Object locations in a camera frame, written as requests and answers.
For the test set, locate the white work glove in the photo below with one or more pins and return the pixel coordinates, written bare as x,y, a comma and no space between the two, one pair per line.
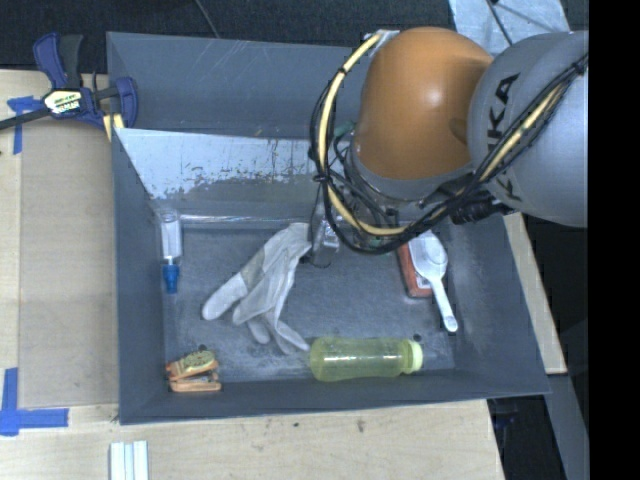
272,273

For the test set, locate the grey metal bin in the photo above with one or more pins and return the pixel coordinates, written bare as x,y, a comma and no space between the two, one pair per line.
350,308

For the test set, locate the red-brown flat block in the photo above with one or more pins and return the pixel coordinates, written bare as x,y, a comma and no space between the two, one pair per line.
411,275

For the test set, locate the white plastic spoon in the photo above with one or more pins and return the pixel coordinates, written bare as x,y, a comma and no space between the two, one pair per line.
433,263

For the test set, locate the yellow clear plastic bottle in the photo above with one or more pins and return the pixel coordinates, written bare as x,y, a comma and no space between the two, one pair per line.
360,359

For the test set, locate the clear spray bottle blue cap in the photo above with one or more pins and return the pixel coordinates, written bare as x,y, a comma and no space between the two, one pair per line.
171,240

